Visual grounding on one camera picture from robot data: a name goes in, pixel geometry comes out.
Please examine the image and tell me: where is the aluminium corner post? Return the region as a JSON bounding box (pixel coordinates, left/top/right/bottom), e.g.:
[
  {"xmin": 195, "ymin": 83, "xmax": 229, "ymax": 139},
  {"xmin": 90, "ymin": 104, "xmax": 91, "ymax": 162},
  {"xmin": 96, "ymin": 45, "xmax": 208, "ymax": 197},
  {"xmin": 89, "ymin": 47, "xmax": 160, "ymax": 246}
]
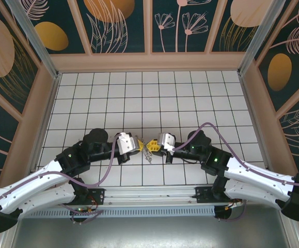
[
  {"xmin": 237, "ymin": 0, "xmax": 288, "ymax": 78},
  {"xmin": 11, "ymin": 0, "xmax": 62, "ymax": 79}
]

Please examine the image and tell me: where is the grey slotted cable duct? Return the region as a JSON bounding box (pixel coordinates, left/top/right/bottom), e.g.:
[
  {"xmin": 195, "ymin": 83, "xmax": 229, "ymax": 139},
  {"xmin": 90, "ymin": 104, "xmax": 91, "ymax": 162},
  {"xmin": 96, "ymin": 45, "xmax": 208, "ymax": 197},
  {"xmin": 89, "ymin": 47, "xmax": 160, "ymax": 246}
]
[{"xmin": 22, "ymin": 206, "xmax": 216, "ymax": 219}]

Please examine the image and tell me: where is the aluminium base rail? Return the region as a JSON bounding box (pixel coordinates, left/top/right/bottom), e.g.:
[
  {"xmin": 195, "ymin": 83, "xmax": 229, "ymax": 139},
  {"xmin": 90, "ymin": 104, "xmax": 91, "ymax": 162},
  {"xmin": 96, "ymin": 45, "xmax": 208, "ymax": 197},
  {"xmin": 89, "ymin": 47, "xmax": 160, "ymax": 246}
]
[{"xmin": 17, "ymin": 186, "xmax": 245, "ymax": 207}]

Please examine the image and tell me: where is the aluminium frame bar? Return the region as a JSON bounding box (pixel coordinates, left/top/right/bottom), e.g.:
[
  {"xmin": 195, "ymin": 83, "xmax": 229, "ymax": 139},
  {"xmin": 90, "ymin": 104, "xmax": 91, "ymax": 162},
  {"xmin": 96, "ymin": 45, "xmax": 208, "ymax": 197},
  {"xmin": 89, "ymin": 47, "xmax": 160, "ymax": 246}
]
[{"xmin": 278, "ymin": 211, "xmax": 299, "ymax": 248}]

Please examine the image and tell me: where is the grey metal sheet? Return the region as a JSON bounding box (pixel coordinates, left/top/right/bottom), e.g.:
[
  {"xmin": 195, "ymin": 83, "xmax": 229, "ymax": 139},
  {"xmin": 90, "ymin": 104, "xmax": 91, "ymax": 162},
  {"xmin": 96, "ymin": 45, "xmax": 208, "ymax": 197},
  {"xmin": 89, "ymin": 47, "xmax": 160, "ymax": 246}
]
[{"xmin": 0, "ymin": 206, "xmax": 298, "ymax": 248}]

